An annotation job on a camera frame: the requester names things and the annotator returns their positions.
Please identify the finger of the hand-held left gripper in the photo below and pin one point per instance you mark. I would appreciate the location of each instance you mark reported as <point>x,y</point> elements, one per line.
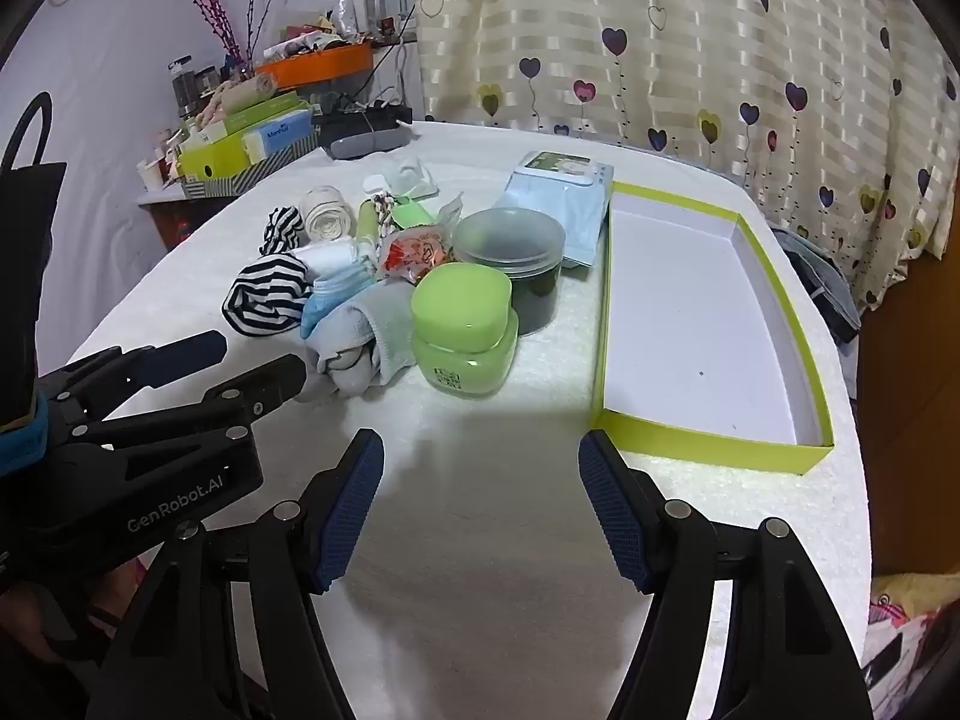
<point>262,386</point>
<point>180,356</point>

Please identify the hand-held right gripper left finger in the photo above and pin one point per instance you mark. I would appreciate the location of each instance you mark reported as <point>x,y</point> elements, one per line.
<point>349,510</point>

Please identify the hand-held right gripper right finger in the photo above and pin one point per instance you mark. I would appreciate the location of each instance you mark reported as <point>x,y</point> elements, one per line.
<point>611,510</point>

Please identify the black white striped sock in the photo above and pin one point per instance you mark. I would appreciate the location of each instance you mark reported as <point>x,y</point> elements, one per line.
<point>281,229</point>
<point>262,296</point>

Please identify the light blue white sock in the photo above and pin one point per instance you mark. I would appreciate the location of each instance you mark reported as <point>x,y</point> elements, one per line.
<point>334,300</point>

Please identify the grey sock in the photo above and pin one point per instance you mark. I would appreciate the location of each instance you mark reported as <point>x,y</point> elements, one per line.
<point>375,337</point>

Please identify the cream sock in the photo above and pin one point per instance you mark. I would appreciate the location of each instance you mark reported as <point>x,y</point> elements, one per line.
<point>326,217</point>

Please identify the white box with green rim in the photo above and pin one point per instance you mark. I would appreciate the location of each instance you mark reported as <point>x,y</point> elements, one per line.
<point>690,315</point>

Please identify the light blue face mask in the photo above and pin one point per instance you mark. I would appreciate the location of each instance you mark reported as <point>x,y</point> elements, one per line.
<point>577,225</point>

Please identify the white textured tablecloth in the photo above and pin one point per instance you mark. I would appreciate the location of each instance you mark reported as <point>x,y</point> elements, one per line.
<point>480,540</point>

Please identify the dark red side table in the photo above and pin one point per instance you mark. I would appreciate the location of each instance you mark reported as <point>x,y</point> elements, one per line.
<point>172,221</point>

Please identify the patterned cardboard box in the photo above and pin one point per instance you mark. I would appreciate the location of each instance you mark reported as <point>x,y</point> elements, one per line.
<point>247,176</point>

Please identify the red clear snack packet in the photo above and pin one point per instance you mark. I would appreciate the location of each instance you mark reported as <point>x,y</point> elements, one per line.
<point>412,255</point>

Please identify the lime green box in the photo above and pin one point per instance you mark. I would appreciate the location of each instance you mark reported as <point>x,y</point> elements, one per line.
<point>214,154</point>

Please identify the light green cream jar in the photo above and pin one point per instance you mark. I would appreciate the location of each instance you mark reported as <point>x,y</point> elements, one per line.
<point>461,322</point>

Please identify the blue tissue box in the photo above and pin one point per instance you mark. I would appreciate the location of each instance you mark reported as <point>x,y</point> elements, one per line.
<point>281,135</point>

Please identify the small white cloth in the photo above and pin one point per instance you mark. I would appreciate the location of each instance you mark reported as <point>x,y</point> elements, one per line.
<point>409,176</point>

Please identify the glass jars with dark lids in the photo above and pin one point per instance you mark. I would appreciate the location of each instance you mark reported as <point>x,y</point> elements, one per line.
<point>187,86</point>

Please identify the black power strip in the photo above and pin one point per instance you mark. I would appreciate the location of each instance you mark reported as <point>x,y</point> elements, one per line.
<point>360,120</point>

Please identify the dark jar with translucent lid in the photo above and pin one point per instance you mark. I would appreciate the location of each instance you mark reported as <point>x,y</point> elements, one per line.
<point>510,244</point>

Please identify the grey clothes pile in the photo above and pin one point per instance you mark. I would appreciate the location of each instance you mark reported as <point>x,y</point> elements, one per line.
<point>825,285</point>

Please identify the brown wooden wardrobe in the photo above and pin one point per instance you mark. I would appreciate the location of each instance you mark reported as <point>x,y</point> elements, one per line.
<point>915,427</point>

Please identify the orange tray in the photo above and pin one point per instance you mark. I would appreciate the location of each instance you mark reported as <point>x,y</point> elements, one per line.
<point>315,67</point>

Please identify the printed blanket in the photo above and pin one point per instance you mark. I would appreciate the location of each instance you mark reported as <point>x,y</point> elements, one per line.
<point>915,652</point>

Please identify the purple decorative twigs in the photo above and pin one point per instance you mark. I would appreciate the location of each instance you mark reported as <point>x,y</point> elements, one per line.
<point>217,7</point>

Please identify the heart-printed cream curtain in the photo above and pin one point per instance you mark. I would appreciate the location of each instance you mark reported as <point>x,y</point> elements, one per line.
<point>675,52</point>

